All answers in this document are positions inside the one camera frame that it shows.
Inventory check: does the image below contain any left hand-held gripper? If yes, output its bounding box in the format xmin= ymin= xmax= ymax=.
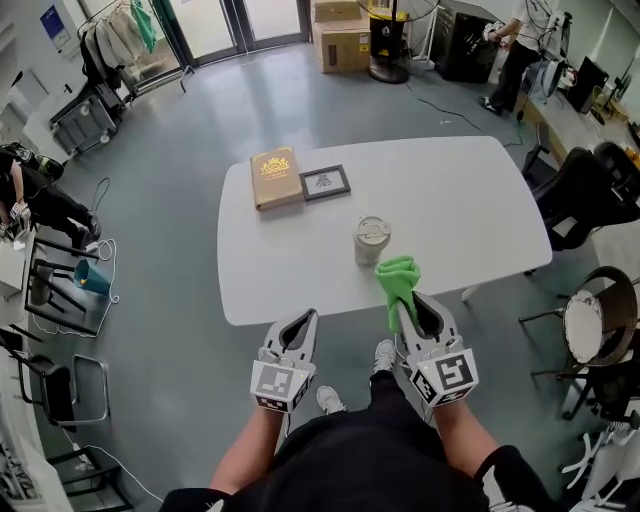
xmin=249 ymin=308 xmax=320 ymax=415

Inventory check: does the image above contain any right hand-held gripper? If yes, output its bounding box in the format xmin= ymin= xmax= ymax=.
xmin=399 ymin=291 xmax=481 ymax=409

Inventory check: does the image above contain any green cloth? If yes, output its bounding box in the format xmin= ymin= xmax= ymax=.
xmin=374 ymin=254 xmax=423 ymax=334

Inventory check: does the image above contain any beige drink container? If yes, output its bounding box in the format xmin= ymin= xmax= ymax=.
xmin=352 ymin=215 xmax=393 ymax=268

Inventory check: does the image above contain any person's left forearm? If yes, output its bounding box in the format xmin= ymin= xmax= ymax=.
xmin=209 ymin=403 xmax=287 ymax=497

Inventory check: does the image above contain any person's right forearm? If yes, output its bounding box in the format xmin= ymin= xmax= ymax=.
xmin=431 ymin=398 xmax=502 ymax=482

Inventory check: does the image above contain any person's white right shoe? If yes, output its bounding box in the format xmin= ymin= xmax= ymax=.
xmin=373 ymin=338 xmax=398 ymax=375

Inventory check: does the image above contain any person's white shoe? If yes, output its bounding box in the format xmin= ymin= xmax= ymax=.
xmin=315 ymin=384 xmax=347 ymax=417
xmin=373 ymin=338 xmax=398 ymax=375

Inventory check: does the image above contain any person's white left shoe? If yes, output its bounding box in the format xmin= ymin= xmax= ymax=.
xmin=315 ymin=384 xmax=347 ymax=417

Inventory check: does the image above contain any person's black clothing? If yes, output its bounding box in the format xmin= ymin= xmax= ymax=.
xmin=158 ymin=368 xmax=566 ymax=512

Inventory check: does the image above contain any brown gold-printed book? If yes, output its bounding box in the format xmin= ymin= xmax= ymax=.
xmin=249 ymin=145 xmax=306 ymax=212

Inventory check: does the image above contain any wicker chair with white cushion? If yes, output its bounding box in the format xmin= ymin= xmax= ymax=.
xmin=518 ymin=265 xmax=640 ymax=382

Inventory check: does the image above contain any black office chair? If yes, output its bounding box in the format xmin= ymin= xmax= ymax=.
xmin=521 ymin=141 xmax=640 ymax=253

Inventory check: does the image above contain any teal cone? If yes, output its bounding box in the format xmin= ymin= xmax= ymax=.
xmin=73 ymin=258 xmax=113 ymax=297

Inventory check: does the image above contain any white chair base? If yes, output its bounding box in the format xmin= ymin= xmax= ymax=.
xmin=558 ymin=421 xmax=640 ymax=507

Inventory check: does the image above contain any black low stool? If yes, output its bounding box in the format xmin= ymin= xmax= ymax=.
xmin=45 ymin=446 xmax=135 ymax=512

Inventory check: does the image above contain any wooden side desk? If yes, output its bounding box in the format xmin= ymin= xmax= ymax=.
xmin=518 ymin=88 xmax=640 ymax=169

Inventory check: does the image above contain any black cabinet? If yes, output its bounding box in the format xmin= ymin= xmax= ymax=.
xmin=431 ymin=8 xmax=503 ymax=85

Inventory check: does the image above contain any yellow and black stand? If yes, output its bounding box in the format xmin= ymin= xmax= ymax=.
xmin=356 ymin=0 xmax=442 ymax=85

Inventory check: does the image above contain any black computer case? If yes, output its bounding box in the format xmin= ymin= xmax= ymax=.
xmin=566 ymin=55 xmax=610 ymax=115

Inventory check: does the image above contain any large cardboard box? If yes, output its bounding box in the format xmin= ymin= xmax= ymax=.
xmin=311 ymin=18 xmax=373 ymax=75

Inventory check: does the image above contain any grey cart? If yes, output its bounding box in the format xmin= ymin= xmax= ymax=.
xmin=48 ymin=82 xmax=122 ymax=157

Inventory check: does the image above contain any small cardboard box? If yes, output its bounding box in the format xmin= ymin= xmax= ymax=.
xmin=311 ymin=0 xmax=372 ymax=24

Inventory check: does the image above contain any clothes rack with garments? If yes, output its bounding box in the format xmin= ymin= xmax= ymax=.
xmin=76 ymin=0 xmax=196 ymax=104

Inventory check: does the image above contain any green garment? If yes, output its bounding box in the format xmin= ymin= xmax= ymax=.
xmin=129 ymin=0 xmax=159 ymax=55

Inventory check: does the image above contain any black picture frame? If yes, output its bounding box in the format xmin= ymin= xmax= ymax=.
xmin=298 ymin=163 xmax=353 ymax=203

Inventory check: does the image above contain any white cable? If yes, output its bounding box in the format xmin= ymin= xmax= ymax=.
xmin=29 ymin=237 xmax=122 ymax=339

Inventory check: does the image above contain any black floor cable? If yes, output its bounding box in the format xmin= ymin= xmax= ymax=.
xmin=403 ymin=81 xmax=525 ymax=149

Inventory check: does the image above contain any black metal stool frame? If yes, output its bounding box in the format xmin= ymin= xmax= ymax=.
xmin=23 ymin=236 xmax=102 ymax=338

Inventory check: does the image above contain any black chair with metal frame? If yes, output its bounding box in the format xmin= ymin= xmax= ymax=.
xmin=0 ymin=334 xmax=112 ymax=434

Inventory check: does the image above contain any blue wall poster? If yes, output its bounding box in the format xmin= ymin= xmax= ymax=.
xmin=39 ymin=4 xmax=73 ymax=52

